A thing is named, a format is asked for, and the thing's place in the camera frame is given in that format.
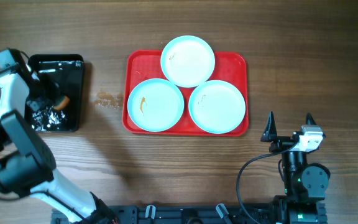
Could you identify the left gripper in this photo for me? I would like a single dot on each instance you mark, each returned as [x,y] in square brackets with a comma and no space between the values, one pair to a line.
[36,106]

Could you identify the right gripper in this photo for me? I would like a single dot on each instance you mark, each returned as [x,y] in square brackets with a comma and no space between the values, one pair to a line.
[270,135]

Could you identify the green and orange sponge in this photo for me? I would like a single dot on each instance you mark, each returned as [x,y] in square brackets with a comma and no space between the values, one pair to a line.
[61,102]

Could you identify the light blue plate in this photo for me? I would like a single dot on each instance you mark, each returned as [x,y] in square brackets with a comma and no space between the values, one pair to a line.
[155,105]
[187,61]
[217,107]

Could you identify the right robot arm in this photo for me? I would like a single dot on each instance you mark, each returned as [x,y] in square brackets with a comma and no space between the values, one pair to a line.
[305,183]

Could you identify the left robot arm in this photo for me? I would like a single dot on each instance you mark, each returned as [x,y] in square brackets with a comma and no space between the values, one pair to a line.
[27,165]

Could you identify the black rectangular water tray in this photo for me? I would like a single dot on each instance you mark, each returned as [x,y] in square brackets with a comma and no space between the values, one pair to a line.
[68,71]

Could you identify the red plastic tray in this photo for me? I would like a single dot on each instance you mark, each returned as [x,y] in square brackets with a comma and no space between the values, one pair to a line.
[145,64]

